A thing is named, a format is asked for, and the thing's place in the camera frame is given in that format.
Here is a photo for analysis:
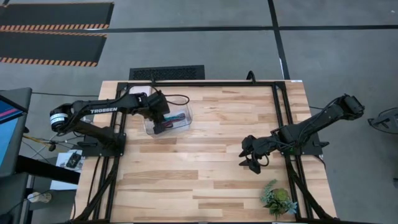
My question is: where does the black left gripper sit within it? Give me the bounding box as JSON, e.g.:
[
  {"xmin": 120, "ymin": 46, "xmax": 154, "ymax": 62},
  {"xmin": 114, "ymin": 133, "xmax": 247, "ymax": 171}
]
[{"xmin": 146, "ymin": 91, "xmax": 172, "ymax": 135}]

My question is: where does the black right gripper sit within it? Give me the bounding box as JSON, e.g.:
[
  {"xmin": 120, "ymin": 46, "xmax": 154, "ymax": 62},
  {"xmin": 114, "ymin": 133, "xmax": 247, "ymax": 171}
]
[{"xmin": 238, "ymin": 135, "xmax": 276, "ymax": 175}]

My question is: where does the teal black braided USB-C cable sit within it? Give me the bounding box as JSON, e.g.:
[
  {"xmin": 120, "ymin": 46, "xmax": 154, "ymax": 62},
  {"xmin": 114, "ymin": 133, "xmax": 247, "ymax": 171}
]
[{"xmin": 164, "ymin": 114, "xmax": 186, "ymax": 123}]

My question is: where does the clear plastic container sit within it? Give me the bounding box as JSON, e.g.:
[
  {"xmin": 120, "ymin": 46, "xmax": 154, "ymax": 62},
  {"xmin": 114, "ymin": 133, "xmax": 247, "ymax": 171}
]
[{"xmin": 143, "ymin": 95, "xmax": 193, "ymax": 136}]

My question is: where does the small white box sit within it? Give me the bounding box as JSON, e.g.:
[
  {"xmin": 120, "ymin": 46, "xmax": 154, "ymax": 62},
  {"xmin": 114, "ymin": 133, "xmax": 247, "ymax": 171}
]
[{"xmin": 128, "ymin": 85, "xmax": 152, "ymax": 96}]

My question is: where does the green artificial succulent plant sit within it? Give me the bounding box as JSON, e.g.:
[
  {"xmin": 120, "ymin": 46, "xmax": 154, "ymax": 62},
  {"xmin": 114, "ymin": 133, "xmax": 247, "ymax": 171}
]
[{"xmin": 260, "ymin": 179, "xmax": 299, "ymax": 220}]

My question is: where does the black floor vent grille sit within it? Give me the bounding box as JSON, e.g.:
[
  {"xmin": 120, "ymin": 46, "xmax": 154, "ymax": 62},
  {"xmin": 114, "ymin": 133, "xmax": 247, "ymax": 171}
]
[{"xmin": 129, "ymin": 65, "xmax": 206, "ymax": 81}]

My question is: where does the white paper with black device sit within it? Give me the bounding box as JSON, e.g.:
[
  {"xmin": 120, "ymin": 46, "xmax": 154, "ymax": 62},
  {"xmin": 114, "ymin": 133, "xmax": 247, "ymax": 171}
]
[{"xmin": 56, "ymin": 149, "xmax": 85, "ymax": 171}]

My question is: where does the black hazard-striped floor mat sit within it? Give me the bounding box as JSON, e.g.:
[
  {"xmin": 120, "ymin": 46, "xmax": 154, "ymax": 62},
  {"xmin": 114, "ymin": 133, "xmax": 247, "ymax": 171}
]
[
  {"xmin": 0, "ymin": 30, "xmax": 108, "ymax": 68},
  {"xmin": 0, "ymin": 2, "xmax": 115, "ymax": 32}
]

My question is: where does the white power strip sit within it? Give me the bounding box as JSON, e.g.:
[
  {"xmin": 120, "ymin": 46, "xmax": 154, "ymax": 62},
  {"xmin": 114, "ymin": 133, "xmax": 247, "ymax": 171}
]
[{"xmin": 27, "ymin": 192, "xmax": 53, "ymax": 203}]

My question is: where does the black computer monitor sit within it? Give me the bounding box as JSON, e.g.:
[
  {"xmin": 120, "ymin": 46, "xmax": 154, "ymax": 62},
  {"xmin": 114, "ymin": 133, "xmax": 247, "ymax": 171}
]
[{"xmin": 0, "ymin": 87, "xmax": 33, "ymax": 178}]

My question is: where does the black left wrist camera cable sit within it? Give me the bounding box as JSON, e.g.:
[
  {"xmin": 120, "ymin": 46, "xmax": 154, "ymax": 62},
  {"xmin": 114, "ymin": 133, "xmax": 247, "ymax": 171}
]
[{"xmin": 151, "ymin": 89, "xmax": 190, "ymax": 106}]

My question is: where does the black aluminium table frame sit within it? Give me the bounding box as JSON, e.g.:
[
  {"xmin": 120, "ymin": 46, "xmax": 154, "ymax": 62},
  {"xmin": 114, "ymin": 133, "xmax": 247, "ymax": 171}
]
[{"xmin": 70, "ymin": 80, "xmax": 335, "ymax": 223}]

